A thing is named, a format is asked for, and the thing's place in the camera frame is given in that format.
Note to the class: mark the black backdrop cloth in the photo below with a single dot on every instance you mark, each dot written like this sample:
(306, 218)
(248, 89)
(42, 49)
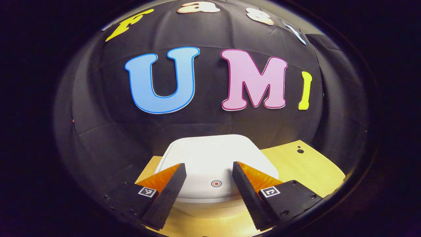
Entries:
(210, 121)

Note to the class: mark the grey desktop garbage bin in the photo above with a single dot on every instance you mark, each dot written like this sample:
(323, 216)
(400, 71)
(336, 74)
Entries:
(210, 154)

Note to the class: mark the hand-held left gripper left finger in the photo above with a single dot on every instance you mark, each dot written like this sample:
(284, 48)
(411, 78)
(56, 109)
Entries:
(167, 197)

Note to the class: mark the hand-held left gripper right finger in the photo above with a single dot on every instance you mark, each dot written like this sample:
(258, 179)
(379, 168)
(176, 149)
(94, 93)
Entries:
(248, 197)

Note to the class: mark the wooden desktop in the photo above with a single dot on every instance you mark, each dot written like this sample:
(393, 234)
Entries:
(312, 174)

